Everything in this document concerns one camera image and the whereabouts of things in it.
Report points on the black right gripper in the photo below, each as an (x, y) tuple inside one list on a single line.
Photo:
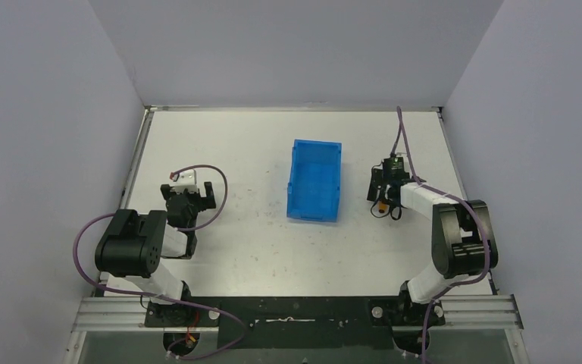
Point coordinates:
[(379, 181)]

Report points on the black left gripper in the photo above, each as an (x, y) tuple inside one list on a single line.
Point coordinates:
[(199, 201)]

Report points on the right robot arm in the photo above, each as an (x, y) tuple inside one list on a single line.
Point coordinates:
[(463, 246)]

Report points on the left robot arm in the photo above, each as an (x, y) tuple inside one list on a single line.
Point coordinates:
[(134, 245)]

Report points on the blue plastic bin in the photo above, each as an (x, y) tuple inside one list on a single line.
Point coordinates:
[(313, 191)]

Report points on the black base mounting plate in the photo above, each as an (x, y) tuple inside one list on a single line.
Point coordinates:
[(233, 334)]

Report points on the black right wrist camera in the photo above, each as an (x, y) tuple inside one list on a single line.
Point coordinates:
[(394, 170)]

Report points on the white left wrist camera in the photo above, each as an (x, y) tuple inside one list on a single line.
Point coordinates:
[(184, 181)]

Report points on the aluminium front rail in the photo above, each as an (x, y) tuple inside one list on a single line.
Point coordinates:
[(114, 314)]

